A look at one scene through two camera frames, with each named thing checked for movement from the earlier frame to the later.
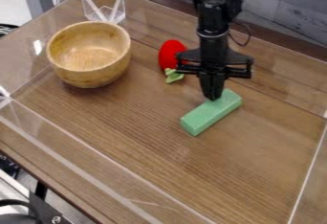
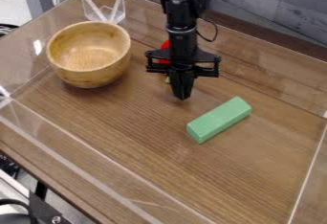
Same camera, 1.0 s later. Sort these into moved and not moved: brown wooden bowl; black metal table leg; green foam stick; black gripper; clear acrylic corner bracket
Moved: black gripper; green foam stick
Not moved: brown wooden bowl; black metal table leg; clear acrylic corner bracket
